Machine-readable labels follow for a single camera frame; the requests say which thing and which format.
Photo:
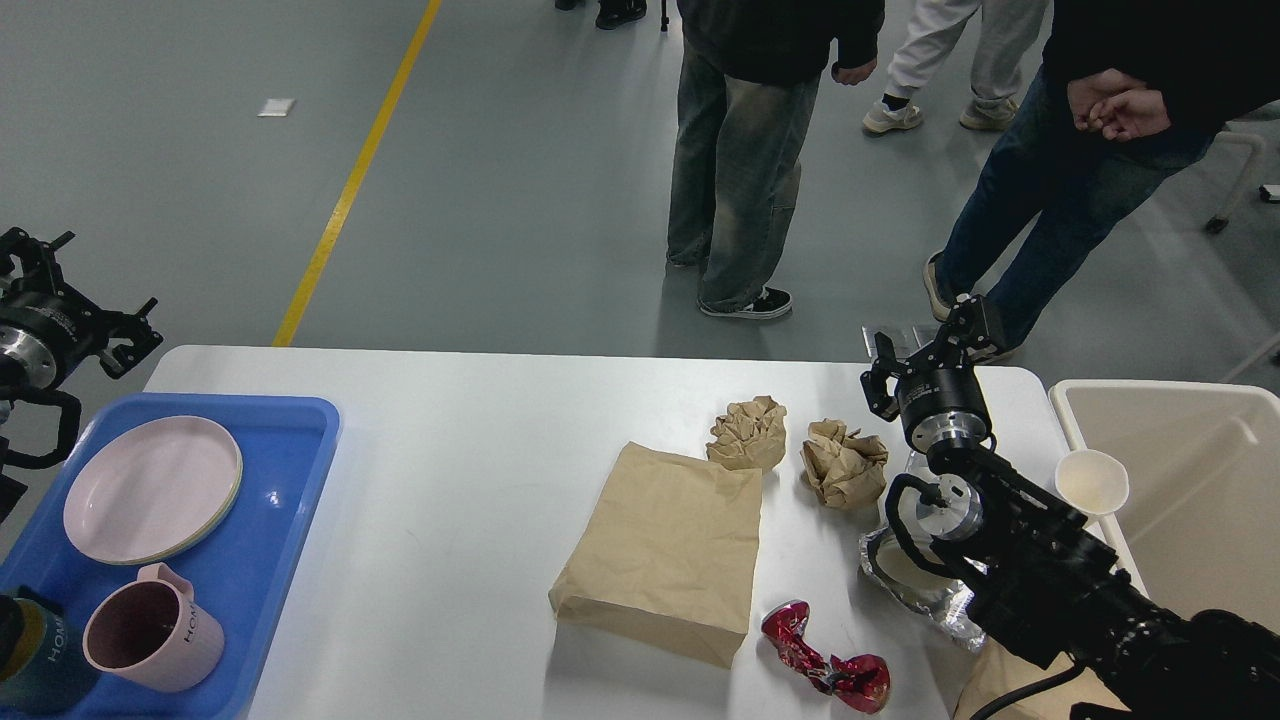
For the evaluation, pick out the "crumpled brown paper ball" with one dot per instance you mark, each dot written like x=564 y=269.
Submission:
x=844 y=469
x=749 y=435

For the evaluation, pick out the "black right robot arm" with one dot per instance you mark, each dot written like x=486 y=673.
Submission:
x=1042 y=585

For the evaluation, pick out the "brown paper bag corner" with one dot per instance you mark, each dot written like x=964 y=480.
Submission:
x=997 y=672

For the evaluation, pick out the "pink mug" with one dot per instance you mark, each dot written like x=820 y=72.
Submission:
x=153 y=633

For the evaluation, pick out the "crumpled red foil wrapper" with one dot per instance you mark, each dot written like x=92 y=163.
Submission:
x=862 y=682

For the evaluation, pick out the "blue plastic tray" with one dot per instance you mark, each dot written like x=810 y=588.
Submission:
x=242 y=571

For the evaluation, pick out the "beige plastic bin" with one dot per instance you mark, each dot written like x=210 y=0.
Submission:
x=1200 y=528

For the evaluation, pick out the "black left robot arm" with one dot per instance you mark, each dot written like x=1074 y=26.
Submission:
x=41 y=426

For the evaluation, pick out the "flat brown paper bag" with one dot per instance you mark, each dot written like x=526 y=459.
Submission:
x=668 y=556

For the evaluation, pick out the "person in blue jeans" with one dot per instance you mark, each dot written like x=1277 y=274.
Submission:
x=1129 y=93

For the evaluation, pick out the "teal mug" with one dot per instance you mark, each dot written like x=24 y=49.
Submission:
x=44 y=670

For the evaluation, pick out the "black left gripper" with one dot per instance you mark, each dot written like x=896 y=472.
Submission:
x=50 y=329

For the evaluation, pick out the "yellow plate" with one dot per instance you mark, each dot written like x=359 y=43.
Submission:
x=144 y=516

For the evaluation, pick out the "aluminium foil tray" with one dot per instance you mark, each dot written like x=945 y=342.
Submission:
x=943 y=601

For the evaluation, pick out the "person in faded jeans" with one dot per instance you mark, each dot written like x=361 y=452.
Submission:
x=748 y=84

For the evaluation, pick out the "white paper scrap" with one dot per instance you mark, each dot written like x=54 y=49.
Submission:
x=276 y=107

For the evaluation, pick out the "pink plate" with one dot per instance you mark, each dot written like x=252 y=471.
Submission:
x=174 y=445

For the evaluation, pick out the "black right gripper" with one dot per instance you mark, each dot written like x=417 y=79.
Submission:
x=940 y=398

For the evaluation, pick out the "white office chair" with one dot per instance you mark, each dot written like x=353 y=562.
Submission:
x=1246 y=183

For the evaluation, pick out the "white paper cup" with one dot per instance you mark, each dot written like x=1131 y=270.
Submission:
x=1092 y=482

